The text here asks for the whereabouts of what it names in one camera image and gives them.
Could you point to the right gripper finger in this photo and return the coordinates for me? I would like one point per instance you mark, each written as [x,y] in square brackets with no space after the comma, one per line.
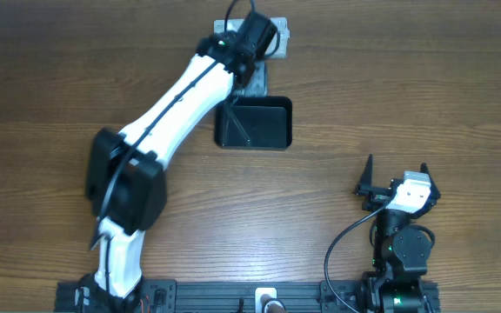
[432,184]
[367,176]

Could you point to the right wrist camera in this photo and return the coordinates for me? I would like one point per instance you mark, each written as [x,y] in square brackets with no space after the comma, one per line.
[411,191]

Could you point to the clear test tube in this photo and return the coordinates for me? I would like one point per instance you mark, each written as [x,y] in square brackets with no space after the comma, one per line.
[239,125]

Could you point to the mounting rail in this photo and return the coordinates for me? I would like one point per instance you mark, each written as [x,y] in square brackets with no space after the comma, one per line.
[215,297]

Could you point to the black tray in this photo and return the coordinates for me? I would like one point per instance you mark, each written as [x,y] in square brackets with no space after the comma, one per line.
[263,126]

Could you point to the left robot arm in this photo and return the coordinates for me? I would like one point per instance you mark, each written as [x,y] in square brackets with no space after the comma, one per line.
[181,108]

